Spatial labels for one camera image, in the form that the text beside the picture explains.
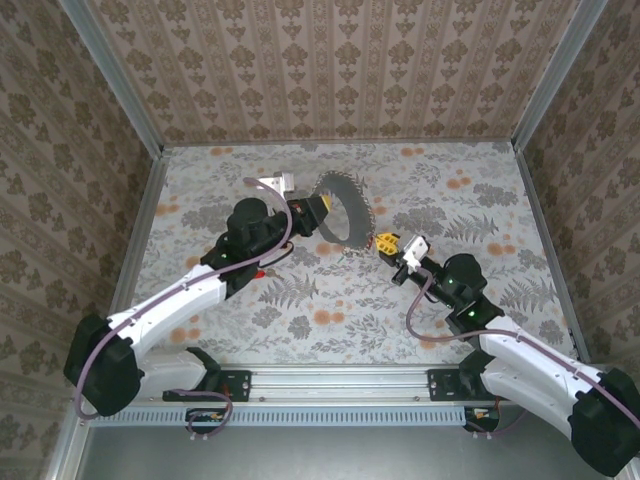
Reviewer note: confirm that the aluminium frame post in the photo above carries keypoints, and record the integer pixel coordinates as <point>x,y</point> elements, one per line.
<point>107,65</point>
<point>561,65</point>

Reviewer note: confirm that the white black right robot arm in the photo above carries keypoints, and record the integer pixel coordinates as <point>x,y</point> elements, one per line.
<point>530,360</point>

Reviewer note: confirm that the aluminium side rail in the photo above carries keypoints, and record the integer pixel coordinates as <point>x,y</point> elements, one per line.
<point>550,250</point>
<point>136,250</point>

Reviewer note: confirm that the floral patterned table cover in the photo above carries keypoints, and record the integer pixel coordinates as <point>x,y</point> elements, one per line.
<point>350,325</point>

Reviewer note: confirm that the grey metal panel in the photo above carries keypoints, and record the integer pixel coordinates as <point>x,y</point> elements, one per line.
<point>340,455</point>

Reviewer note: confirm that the aluminium rear rail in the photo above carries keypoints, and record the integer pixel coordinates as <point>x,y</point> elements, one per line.
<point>340,143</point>

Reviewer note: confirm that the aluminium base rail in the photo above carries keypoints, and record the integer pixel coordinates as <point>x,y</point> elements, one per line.
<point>340,385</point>

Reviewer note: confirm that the red capped key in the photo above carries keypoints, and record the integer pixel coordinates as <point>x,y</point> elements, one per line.
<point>272,273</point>

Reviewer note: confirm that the black connector box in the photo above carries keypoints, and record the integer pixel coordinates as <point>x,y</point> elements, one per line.
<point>205,420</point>
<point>482,420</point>

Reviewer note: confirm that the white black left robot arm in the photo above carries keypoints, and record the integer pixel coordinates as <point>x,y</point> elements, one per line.
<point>165,305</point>

